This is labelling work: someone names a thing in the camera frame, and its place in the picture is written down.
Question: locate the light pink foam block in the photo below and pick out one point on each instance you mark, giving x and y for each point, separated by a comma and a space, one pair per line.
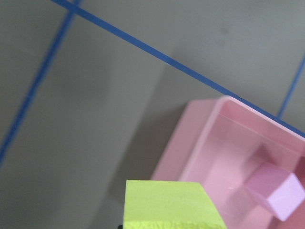
276, 189

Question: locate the pink plastic bin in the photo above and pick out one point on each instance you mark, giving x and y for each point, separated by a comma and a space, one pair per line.
219, 143

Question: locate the yellow foam block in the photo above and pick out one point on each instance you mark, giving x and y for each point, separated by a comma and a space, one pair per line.
169, 205

